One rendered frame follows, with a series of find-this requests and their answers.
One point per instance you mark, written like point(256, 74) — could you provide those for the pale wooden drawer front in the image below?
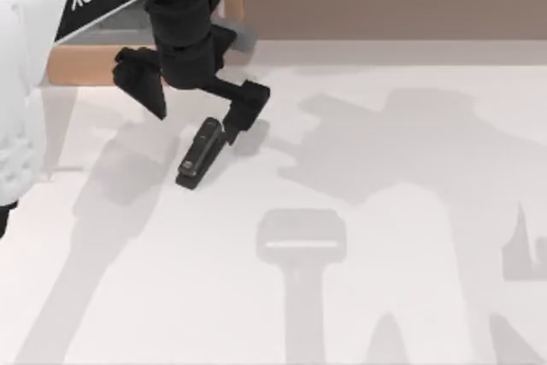
point(85, 66)

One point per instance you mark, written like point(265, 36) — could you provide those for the black stapler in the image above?
point(201, 155)

